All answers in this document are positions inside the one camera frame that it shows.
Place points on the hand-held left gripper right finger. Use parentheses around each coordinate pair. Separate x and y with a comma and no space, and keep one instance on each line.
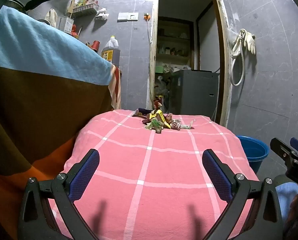
(216,175)

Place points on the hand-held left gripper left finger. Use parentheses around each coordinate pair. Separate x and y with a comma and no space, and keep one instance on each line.
(85,175)

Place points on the blue plastic bucket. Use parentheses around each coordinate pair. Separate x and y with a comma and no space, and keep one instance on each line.
(253,152)

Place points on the white paper strip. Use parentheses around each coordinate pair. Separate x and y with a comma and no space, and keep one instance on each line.
(188,126)

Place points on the small brown scrap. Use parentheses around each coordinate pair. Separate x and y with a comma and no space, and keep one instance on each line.
(159,130)

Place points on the green wrapper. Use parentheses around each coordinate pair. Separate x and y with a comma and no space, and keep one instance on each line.
(154,124)

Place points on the dark purple wrapper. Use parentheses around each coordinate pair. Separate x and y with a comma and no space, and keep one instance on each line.
(142,111)

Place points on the light blue fabric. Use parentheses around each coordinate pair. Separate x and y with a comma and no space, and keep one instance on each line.
(286,193)

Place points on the pink checked cloth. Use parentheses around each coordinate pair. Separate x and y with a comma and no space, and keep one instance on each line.
(149,167)

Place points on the brown cloth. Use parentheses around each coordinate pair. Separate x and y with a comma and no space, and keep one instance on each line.
(51,110)

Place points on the orange cloth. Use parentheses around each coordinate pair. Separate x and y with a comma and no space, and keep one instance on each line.
(9,205)

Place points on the cream rubber gloves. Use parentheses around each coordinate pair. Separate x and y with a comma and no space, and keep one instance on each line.
(248,41)

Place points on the cooking oil bottle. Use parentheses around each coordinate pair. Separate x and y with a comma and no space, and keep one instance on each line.
(111,51)

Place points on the red cup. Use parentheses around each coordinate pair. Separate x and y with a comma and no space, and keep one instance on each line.
(96,46)

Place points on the wooden storage shelf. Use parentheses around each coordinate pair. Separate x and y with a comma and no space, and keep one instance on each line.
(174,52)

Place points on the light blue towel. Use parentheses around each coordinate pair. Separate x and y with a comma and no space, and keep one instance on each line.
(39,47)

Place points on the metal utensil holder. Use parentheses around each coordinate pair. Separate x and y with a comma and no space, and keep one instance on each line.
(66,25)

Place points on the cream cloth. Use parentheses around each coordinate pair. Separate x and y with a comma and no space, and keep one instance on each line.
(51,17)

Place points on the white plastic bag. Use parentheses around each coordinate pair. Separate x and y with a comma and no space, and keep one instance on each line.
(102,13)

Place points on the wooden door frame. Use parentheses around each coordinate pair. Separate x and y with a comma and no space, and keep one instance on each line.
(225,55)

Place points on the white wall switch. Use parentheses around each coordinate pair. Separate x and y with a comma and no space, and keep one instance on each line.
(127,16)

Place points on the orange wall hook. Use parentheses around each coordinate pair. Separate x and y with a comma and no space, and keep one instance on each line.
(146,16)

